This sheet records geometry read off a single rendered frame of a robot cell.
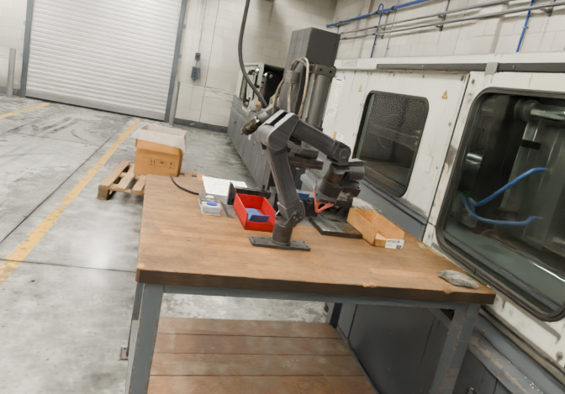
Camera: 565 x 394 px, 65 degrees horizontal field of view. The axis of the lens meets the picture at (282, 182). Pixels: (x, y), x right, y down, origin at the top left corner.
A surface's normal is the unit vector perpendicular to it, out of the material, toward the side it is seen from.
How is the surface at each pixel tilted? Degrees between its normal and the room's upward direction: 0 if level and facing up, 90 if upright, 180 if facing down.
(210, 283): 90
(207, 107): 90
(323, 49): 90
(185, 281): 90
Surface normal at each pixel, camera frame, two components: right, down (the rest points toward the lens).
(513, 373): -0.36, -0.88
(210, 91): 0.20, 0.25
